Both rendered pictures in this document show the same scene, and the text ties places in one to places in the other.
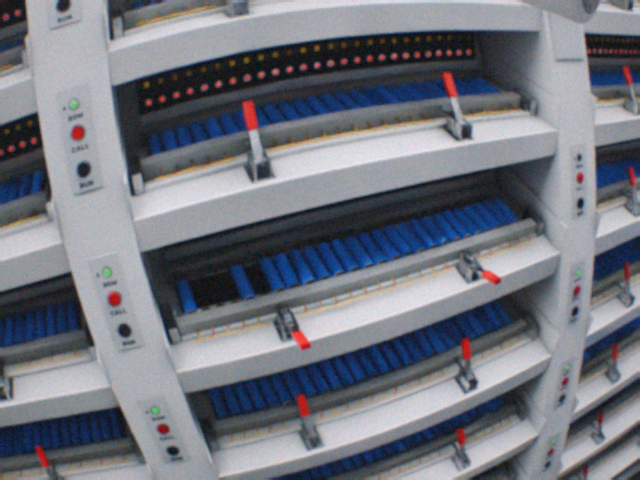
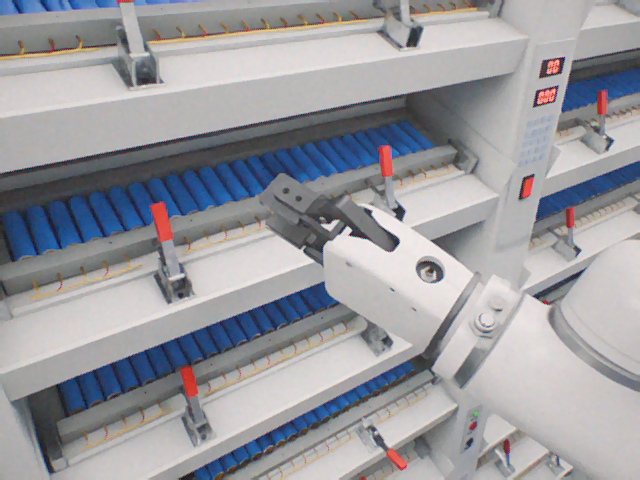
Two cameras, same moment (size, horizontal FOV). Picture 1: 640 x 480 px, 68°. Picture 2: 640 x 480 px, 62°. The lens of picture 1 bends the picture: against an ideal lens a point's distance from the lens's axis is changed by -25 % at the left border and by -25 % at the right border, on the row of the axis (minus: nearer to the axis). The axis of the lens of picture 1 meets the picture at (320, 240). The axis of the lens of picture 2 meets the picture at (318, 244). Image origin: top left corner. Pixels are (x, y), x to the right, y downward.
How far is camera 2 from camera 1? 40 cm
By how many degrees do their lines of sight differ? 19
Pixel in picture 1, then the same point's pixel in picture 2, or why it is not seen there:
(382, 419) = not seen: outside the picture
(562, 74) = (498, 259)
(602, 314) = (495, 426)
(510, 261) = (408, 420)
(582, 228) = not seen: hidden behind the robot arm
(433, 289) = (339, 461)
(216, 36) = (154, 329)
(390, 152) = (316, 383)
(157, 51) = (77, 358)
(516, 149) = not seen: hidden behind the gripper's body
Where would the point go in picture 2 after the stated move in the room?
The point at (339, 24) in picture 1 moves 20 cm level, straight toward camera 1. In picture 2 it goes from (286, 286) to (329, 433)
